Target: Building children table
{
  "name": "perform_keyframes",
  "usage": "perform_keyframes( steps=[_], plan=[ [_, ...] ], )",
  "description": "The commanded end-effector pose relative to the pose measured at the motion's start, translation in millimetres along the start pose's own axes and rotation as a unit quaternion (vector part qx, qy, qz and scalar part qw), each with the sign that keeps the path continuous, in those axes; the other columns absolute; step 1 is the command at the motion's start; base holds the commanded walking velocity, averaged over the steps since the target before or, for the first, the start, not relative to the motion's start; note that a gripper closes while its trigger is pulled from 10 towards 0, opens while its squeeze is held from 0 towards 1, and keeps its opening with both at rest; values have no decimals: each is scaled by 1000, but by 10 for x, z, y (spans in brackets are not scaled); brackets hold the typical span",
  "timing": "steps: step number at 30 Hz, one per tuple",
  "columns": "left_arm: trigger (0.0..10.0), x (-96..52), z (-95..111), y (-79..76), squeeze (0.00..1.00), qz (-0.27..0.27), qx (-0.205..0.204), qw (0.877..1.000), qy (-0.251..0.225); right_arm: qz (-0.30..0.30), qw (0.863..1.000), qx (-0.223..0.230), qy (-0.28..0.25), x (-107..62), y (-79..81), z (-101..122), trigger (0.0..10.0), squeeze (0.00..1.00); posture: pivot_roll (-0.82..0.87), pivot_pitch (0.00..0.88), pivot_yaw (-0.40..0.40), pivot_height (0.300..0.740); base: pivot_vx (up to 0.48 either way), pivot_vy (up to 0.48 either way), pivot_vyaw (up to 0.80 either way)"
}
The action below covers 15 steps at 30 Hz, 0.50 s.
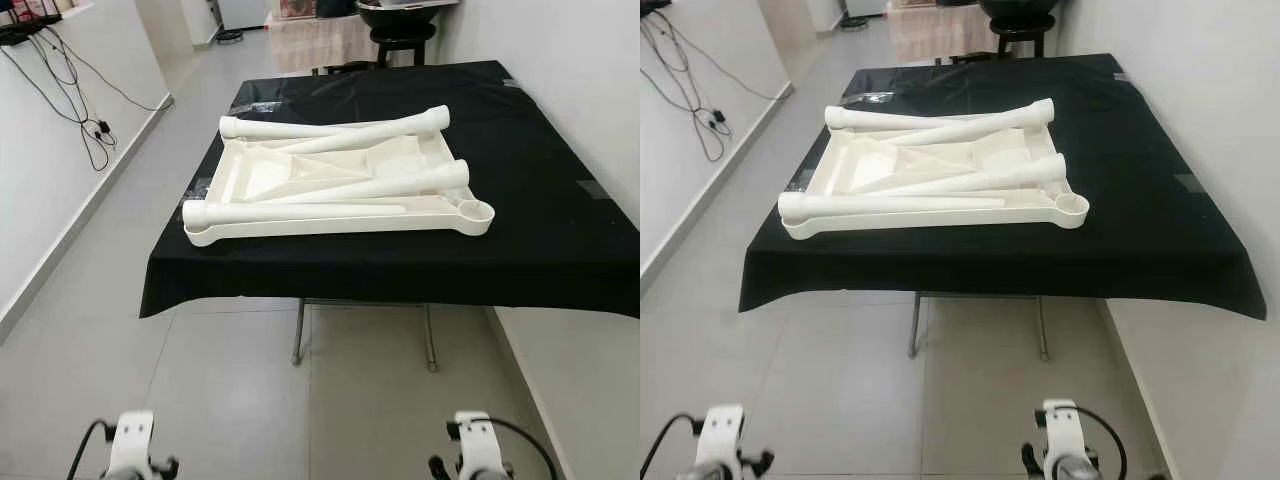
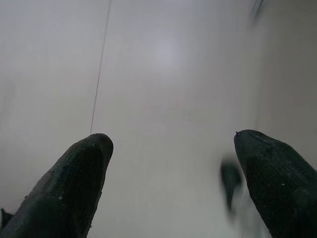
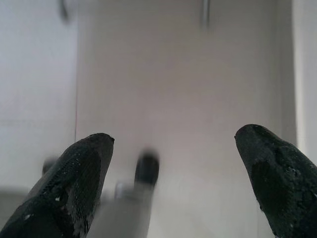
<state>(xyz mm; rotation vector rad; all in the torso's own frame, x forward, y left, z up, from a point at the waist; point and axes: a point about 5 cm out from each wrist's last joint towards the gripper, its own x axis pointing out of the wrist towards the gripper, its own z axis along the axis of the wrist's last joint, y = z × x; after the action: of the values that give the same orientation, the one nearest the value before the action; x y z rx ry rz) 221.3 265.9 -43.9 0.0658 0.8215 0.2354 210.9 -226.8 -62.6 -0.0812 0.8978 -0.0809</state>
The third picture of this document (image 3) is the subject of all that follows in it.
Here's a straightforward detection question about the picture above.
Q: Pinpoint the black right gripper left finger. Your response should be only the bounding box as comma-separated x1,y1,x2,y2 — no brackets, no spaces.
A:
0,133,115,238

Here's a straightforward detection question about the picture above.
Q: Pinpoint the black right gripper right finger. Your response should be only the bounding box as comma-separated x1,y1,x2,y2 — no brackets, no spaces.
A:
234,124,317,238

